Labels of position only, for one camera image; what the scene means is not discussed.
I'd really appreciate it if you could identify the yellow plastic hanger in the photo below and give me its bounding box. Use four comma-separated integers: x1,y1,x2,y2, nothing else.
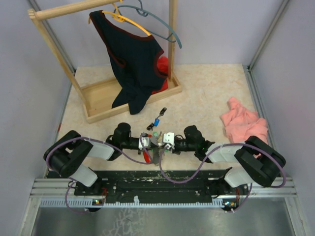
102,2,151,37

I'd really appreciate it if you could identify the key with blue tag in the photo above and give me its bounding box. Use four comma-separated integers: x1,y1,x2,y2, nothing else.
153,118,159,126

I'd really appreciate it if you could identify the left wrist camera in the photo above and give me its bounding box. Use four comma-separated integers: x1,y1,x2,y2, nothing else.
138,133,151,150

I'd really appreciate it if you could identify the red cloth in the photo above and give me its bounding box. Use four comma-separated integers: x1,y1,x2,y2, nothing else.
152,57,168,94

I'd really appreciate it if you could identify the pink cloth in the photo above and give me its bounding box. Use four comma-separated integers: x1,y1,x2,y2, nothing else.
220,97,268,143

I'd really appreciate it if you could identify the dark navy vest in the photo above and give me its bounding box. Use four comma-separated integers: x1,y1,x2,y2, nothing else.
89,10,167,115

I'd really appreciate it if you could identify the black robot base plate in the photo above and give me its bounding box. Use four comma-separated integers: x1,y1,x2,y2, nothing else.
72,170,249,206

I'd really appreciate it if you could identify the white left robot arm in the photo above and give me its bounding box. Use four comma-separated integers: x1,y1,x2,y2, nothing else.
43,122,158,195

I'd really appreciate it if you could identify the grey-blue plastic hanger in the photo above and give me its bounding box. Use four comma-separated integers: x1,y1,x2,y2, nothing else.
113,0,183,49

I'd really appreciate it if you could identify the red-handled metal key organizer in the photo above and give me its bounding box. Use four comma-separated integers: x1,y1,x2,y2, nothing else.
140,133,162,166

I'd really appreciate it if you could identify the wooden clothes rack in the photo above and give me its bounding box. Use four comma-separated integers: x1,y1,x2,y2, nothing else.
27,0,183,124

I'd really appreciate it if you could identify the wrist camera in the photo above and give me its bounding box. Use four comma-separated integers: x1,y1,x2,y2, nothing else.
138,133,151,150
162,132,175,149

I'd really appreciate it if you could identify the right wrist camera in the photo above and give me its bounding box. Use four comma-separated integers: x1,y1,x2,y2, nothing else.
162,132,175,149

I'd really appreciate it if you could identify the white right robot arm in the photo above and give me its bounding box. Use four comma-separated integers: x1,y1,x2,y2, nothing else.
162,125,286,195

